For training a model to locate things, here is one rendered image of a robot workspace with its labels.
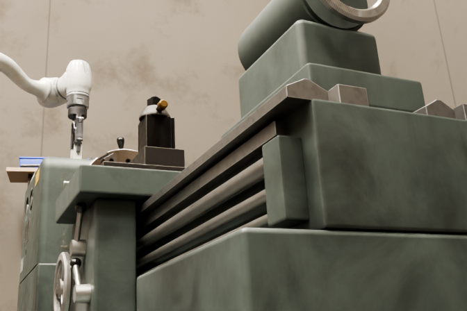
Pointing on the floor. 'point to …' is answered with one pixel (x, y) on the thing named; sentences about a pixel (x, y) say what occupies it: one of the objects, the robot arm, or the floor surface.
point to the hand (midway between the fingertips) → (76, 157)
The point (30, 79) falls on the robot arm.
